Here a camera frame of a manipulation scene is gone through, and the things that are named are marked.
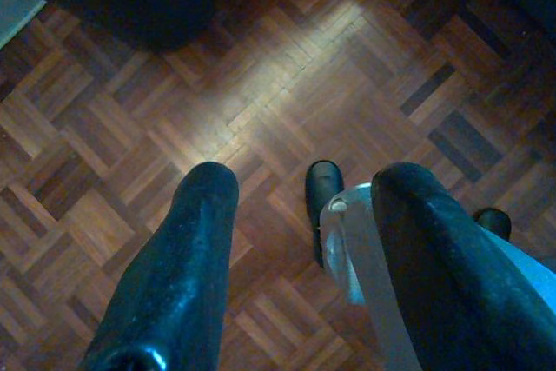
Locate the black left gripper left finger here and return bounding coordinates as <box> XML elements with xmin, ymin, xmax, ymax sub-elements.
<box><xmin>80</xmin><ymin>161</ymin><xmax>241</xmax><ymax>371</ymax></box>

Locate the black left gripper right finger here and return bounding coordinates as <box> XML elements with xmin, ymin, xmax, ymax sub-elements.
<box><xmin>371</xmin><ymin>162</ymin><xmax>556</xmax><ymax>371</ymax></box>

